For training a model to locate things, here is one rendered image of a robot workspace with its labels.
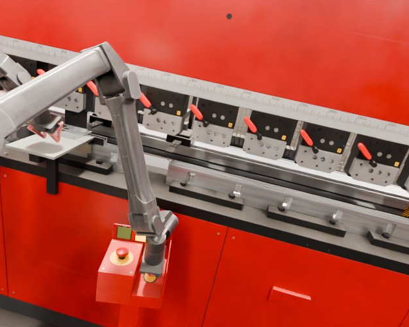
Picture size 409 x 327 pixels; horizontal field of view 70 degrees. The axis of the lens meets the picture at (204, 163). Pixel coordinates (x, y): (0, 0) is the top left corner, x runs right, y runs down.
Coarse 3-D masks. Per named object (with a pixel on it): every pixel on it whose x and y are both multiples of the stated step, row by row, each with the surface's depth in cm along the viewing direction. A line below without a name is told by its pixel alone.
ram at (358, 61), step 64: (0, 0) 108; (64, 0) 104; (128, 0) 100; (192, 0) 97; (256, 0) 93; (320, 0) 90; (384, 0) 88; (192, 64) 104; (256, 64) 100; (320, 64) 96; (384, 64) 93
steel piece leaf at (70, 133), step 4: (56, 132) 116; (64, 132) 116; (68, 132) 121; (72, 132) 122; (76, 132) 123; (80, 132) 124; (64, 136) 116; (68, 136) 116; (72, 136) 116; (76, 136) 119; (80, 136) 120
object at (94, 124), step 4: (92, 116) 142; (96, 116) 142; (92, 120) 143; (96, 120) 142; (100, 120) 142; (104, 120) 141; (108, 120) 141; (92, 124) 136; (96, 124) 137; (100, 124) 139; (104, 124) 142; (108, 124) 142; (112, 124) 143; (88, 128) 130
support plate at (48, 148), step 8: (32, 136) 111; (48, 136) 114; (56, 136) 116; (88, 136) 122; (8, 144) 101; (16, 144) 102; (24, 144) 103; (32, 144) 105; (40, 144) 106; (48, 144) 107; (56, 144) 109; (64, 144) 110; (72, 144) 112; (80, 144) 113; (32, 152) 99; (40, 152) 100; (48, 152) 101; (56, 152) 102; (64, 152) 104
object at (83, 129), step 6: (66, 114) 122; (72, 114) 122; (78, 114) 121; (84, 114) 121; (66, 120) 123; (72, 120) 123; (78, 120) 122; (84, 120) 122; (66, 126) 125; (72, 126) 125; (78, 126) 123; (84, 126) 123; (84, 132) 125
